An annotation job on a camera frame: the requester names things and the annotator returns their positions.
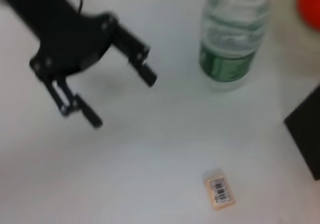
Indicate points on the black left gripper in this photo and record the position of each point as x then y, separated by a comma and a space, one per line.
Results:
65, 38

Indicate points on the clear water bottle green label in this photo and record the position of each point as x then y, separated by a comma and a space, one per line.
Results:
232, 33

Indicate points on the red-orange fruit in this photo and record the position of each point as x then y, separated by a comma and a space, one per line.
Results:
310, 6

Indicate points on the beige eraser with barcode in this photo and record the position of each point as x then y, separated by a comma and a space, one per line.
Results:
220, 191

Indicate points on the black mesh pen holder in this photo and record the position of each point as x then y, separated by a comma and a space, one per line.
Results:
307, 133

